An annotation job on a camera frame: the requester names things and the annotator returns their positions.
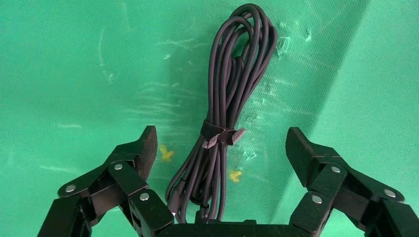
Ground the black data cable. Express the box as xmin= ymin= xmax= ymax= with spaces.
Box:
xmin=165 ymin=3 xmax=279 ymax=225

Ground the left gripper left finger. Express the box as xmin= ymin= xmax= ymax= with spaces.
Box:
xmin=38 ymin=125 xmax=174 ymax=237

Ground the green table mat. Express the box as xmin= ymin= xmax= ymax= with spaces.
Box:
xmin=0 ymin=0 xmax=419 ymax=237

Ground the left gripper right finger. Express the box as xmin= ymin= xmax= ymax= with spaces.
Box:
xmin=285 ymin=126 xmax=419 ymax=237

